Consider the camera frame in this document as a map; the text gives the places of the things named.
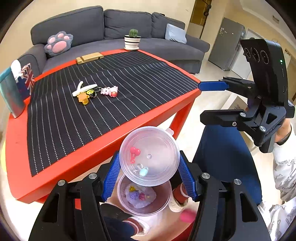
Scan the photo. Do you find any orange toy charm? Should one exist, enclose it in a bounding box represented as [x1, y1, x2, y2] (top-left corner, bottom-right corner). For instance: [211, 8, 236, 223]
[77, 92, 89, 105]

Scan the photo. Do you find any light blue cushion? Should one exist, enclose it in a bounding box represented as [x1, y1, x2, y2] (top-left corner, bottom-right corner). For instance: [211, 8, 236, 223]
[165, 24, 187, 44]

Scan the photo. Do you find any grey refrigerator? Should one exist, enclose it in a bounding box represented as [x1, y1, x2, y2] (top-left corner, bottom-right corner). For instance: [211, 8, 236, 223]
[208, 18, 246, 71]

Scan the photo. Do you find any blue trouser leg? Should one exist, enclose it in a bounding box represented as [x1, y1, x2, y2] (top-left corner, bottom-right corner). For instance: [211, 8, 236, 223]
[192, 125, 262, 205]

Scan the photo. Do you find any white plastic hook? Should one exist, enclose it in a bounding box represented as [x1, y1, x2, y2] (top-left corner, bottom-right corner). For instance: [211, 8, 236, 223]
[72, 81, 98, 97]

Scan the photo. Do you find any person right hand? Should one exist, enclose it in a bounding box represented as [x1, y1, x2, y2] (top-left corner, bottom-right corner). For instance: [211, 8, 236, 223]
[275, 118, 292, 145]

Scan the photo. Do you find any wooden phone stand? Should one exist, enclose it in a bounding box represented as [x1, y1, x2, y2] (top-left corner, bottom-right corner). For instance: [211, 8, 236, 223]
[76, 52, 104, 65]

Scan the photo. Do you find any union jack tissue box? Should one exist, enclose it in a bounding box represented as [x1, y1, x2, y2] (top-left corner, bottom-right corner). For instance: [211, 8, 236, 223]
[11, 60, 35, 100]

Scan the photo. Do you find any paw shaped cushion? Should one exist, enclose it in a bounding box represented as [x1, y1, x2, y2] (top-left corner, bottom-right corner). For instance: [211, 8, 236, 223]
[44, 31, 73, 57]

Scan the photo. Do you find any pink dragon keychain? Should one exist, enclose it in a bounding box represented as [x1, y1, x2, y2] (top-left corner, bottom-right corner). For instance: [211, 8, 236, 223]
[100, 86, 118, 97]

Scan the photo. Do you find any grey fabric sofa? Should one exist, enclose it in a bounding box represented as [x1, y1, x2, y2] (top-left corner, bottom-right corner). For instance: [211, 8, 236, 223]
[18, 6, 210, 76]

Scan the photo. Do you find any potted cactus striped pot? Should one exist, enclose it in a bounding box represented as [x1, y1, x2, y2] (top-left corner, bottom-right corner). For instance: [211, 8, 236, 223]
[125, 29, 141, 51]

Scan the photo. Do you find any pink trash bin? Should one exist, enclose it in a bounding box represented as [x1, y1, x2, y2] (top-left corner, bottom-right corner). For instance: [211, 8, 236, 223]
[117, 175, 172, 216]

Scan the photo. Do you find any clear round container with toys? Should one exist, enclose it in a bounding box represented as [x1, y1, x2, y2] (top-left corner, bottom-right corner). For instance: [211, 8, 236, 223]
[119, 126, 180, 187]

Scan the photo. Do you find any red table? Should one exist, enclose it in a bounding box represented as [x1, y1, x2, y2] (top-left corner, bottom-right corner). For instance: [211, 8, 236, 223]
[6, 50, 201, 203]

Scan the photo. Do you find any purple paper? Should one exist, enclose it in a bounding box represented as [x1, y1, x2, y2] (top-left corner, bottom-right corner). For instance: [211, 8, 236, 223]
[129, 190, 140, 200]

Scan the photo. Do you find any pink paper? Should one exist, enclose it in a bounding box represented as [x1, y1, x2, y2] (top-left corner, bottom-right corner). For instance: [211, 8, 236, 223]
[138, 192, 145, 201]

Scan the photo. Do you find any black striped table mat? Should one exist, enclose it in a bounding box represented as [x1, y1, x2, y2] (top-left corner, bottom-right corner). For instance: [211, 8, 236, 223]
[27, 51, 198, 175]

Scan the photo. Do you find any teal thermos bottle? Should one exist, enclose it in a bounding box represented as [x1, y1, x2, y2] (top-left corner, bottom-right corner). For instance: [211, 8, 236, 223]
[0, 67, 25, 118]

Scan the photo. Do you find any yellow smiley keychain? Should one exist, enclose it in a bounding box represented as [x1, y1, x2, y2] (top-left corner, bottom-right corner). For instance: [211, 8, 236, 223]
[86, 89, 101, 99]

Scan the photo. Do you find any black tracking camera box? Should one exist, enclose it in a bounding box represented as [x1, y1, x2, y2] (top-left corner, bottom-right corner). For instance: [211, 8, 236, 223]
[240, 39, 288, 107]

